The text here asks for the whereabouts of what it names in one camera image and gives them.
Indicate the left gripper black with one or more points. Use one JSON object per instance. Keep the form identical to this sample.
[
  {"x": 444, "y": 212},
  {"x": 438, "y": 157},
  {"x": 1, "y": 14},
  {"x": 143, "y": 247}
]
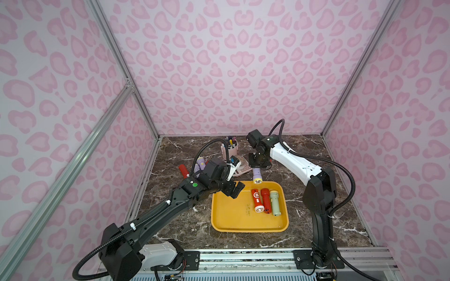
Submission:
[{"x": 231, "y": 186}]

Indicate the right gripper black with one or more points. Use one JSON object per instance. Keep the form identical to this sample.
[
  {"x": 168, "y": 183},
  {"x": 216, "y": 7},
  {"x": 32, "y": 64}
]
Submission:
[{"x": 260, "y": 163}]

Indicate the purple flashlight group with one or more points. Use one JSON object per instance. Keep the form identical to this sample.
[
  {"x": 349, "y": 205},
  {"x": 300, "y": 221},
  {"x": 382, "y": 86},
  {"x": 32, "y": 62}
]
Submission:
[{"x": 257, "y": 177}]

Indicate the plain red flashlight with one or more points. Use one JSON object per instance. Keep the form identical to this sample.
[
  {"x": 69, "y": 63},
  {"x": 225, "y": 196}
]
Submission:
[{"x": 265, "y": 194}]

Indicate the red white flashlight emblem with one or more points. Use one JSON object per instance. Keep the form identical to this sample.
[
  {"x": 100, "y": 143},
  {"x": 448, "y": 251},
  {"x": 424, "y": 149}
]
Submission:
[{"x": 258, "y": 205}]

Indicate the pale green flashlight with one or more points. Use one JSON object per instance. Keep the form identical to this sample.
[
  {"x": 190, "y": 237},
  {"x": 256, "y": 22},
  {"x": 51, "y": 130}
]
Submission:
[{"x": 275, "y": 204}]

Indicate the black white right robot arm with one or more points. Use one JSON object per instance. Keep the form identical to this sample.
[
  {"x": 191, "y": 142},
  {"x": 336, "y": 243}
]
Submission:
[{"x": 320, "y": 189}]

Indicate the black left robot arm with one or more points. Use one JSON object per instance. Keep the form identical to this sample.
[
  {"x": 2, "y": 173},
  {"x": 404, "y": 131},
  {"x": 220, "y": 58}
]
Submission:
[{"x": 123, "y": 258}]

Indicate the pink calculator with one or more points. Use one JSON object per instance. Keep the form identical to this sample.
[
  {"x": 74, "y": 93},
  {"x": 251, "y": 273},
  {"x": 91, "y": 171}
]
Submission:
[{"x": 242, "y": 169}]

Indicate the yellow plastic tray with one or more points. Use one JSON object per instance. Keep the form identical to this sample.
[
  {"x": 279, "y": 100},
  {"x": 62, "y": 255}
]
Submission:
[{"x": 238, "y": 215}]

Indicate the pink metal pen bucket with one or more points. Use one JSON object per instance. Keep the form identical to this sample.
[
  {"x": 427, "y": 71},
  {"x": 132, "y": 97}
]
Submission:
[{"x": 232, "y": 147}]

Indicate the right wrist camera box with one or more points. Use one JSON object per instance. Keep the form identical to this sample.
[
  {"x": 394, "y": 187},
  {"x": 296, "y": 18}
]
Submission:
[{"x": 254, "y": 137}]

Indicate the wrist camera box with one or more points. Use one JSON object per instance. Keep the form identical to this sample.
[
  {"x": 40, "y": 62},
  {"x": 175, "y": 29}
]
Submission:
[
  {"x": 219, "y": 169},
  {"x": 254, "y": 137}
]

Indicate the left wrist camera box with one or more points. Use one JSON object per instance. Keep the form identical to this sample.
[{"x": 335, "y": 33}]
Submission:
[{"x": 219, "y": 169}]

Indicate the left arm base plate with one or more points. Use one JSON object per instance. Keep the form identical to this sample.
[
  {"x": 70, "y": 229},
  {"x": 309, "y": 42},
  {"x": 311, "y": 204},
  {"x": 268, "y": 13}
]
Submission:
[{"x": 188, "y": 260}]

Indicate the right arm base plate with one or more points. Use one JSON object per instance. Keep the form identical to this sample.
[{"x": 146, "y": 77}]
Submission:
[{"x": 308, "y": 259}]

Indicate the aluminium front rail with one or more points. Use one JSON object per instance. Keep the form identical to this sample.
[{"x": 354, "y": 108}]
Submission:
[{"x": 286, "y": 264}]

